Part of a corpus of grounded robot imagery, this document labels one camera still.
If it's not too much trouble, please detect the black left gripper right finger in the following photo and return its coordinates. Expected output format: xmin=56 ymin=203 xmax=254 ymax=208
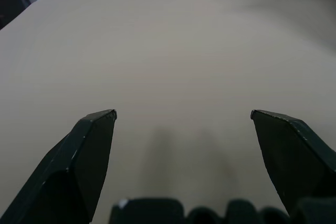
xmin=250 ymin=109 xmax=336 ymax=217

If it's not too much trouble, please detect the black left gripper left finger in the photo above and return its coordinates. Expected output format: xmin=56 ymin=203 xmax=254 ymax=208
xmin=0 ymin=109 xmax=118 ymax=224

